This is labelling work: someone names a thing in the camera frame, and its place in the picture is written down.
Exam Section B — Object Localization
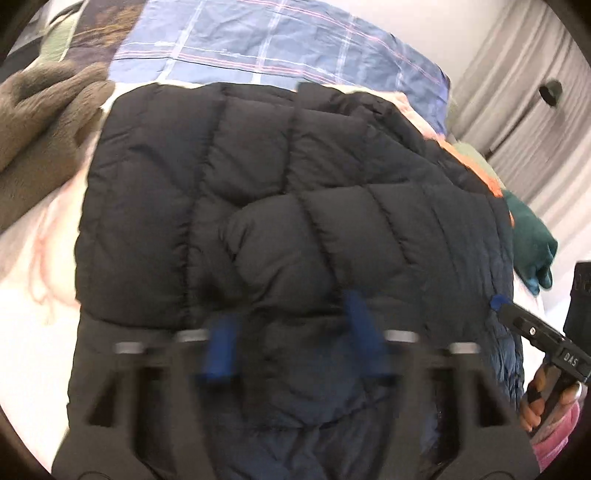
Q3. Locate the orange puffer jacket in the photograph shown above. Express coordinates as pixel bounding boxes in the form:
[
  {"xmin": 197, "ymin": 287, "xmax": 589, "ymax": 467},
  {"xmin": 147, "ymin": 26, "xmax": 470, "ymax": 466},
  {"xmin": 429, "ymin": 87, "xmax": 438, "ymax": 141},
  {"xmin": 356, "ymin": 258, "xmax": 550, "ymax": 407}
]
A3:
[{"xmin": 438, "ymin": 138, "xmax": 515, "ymax": 229}]

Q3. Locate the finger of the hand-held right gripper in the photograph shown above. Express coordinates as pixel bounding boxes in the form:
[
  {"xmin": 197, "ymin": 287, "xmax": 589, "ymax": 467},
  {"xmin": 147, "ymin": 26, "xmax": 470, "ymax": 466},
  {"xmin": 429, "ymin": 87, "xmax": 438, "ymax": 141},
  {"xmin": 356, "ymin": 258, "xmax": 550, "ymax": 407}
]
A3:
[{"xmin": 489, "ymin": 294, "xmax": 570, "ymax": 355}]

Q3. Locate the light green cloth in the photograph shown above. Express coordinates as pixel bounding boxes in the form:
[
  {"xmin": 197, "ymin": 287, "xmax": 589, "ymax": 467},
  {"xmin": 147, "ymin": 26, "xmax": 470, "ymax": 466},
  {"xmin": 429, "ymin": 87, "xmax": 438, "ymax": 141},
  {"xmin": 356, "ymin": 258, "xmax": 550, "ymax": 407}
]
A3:
[{"xmin": 450, "ymin": 141, "xmax": 506, "ymax": 190}]

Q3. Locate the person's right hand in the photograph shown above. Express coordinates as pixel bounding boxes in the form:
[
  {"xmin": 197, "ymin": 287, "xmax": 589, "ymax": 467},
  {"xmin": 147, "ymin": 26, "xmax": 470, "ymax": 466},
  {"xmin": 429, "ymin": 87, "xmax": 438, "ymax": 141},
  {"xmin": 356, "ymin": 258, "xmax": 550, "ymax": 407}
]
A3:
[{"xmin": 518, "ymin": 364, "xmax": 583, "ymax": 435}]

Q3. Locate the dark patterned cloth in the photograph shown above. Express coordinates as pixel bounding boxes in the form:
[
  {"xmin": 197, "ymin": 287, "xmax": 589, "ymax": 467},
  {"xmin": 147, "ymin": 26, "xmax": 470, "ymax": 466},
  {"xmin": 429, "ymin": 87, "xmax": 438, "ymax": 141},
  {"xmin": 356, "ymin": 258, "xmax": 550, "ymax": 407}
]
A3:
[{"xmin": 9, "ymin": 0, "xmax": 155, "ymax": 81}]

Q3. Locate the black puffer jacket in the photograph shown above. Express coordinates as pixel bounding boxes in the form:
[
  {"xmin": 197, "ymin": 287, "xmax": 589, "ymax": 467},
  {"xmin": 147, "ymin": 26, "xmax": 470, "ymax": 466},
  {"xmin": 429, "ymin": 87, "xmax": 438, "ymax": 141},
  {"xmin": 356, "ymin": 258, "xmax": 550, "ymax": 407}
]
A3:
[{"xmin": 65, "ymin": 81, "xmax": 527, "ymax": 480}]

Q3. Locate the grey curtain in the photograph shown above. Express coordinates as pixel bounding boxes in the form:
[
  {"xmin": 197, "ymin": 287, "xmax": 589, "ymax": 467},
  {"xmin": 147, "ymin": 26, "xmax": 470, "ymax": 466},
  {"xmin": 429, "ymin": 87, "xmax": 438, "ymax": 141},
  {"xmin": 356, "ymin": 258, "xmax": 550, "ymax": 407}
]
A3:
[{"xmin": 450, "ymin": 0, "xmax": 591, "ymax": 213}]

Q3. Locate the blue plaid pillow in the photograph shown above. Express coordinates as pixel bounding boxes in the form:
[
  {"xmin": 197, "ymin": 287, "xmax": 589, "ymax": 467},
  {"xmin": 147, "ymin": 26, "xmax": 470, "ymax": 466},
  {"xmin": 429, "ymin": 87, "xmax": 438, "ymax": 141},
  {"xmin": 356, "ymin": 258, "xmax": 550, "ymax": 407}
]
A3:
[{"xmin": 108, "ymin": 0, "xmax": 452, "ymax": 139}]

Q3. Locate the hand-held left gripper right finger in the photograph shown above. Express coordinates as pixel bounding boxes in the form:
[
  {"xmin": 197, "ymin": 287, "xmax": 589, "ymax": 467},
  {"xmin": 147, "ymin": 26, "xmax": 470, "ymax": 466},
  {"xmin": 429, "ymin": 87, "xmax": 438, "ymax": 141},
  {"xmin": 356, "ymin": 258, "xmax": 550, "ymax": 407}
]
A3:
[{"xmin": 341, "ymin": 290, "xmax": 542, "ymax": 480}]

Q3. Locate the brown fleece garment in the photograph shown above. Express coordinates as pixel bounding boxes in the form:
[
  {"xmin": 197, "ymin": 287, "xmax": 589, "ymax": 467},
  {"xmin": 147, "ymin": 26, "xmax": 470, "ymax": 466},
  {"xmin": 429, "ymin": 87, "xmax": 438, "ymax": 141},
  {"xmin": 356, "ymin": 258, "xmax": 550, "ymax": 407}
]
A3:
[{"xmin": 0, "ymin": 60, "xmax": 116, "ymax": 234}]

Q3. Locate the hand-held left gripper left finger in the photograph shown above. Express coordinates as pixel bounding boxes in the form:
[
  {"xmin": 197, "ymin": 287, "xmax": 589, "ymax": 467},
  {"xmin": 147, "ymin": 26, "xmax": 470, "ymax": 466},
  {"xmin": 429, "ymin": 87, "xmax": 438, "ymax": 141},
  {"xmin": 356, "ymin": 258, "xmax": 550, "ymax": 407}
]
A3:
[{"xmin": 51, "ymin": 318, "xmax": 245, "ymax": 480}]

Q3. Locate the black round knob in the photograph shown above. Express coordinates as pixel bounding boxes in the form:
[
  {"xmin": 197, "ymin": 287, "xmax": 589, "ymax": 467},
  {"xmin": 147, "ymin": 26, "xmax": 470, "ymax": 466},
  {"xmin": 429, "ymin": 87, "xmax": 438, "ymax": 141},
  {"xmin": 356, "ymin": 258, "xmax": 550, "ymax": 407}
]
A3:
[{"xmin": 539, "ymin": 79, "xmax": 564, "ymax": 106}]

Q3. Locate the teal folded garment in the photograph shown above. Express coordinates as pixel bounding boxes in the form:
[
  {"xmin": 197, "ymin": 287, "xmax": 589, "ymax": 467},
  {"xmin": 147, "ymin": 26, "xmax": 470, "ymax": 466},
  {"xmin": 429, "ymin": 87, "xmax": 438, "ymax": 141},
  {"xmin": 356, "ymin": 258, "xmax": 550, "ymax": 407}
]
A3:
[{"xmin": 502, "ymin": 189, "xmax": 559, "ymax": 297}]

